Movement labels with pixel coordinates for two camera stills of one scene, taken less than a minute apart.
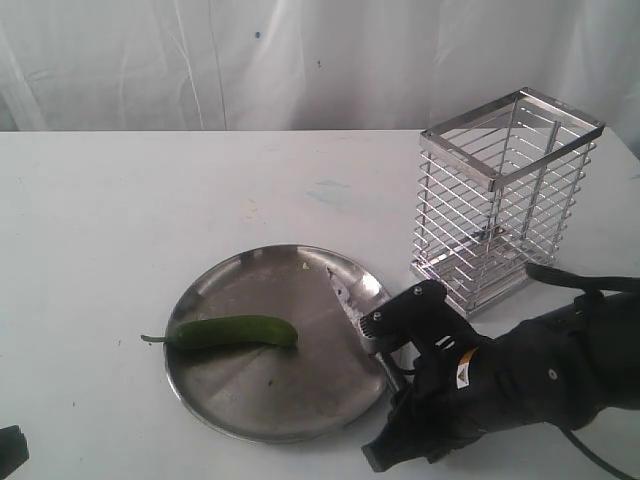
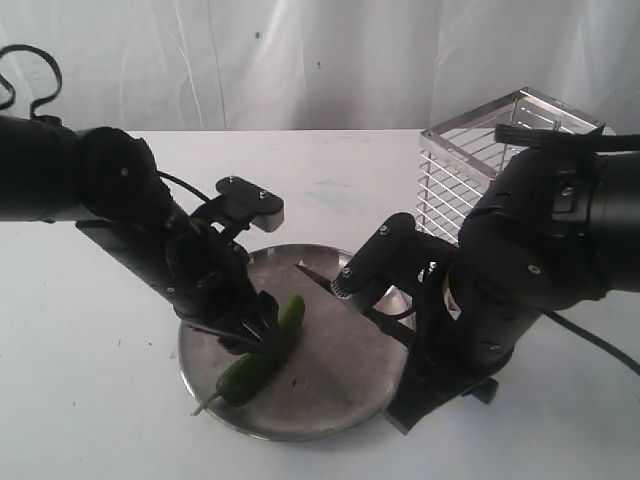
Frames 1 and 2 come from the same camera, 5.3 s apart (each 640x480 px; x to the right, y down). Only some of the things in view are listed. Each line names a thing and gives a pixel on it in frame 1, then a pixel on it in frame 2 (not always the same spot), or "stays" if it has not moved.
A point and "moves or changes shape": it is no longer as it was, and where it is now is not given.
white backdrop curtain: [309, 65] stays
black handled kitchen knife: [353, 312] moves or changes shape
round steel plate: [322, 384] stays
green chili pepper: [230, 331] moves or changes shape
